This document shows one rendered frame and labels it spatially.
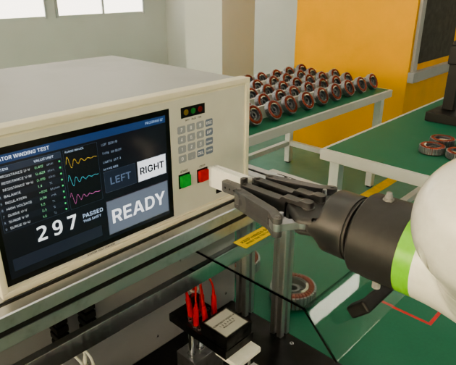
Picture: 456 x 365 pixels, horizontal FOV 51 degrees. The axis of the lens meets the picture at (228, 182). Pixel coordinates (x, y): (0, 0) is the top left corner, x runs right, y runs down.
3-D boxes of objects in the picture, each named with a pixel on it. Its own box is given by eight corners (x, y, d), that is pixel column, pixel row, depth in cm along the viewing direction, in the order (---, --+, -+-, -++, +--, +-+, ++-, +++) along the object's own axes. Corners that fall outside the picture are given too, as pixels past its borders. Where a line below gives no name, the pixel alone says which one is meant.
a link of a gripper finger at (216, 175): (248, 198, 64) (245, 200, 64) (212, 185, 69) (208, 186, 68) (248, 178, 63) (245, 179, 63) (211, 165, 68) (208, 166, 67)
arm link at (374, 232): (438, 188, 50) (399, 216, 44) (421, 281, 55) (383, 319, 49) (385, 173, 54) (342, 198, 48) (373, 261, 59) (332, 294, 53)
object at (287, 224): (326, 231, 55) (300, 248, 52) (290, 217, 59) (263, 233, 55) (328, 213, 54) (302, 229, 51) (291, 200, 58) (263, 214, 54)
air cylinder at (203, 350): (224, 365, 93) (224, 342, 91) (195, 387, 88) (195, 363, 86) (205, 352, 96) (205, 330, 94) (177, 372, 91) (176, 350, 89)
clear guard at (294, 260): (415, 284, 78) (421, 253, 75) (336, 363, 62) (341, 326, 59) (262, 221, 99) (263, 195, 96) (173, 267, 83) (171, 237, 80)
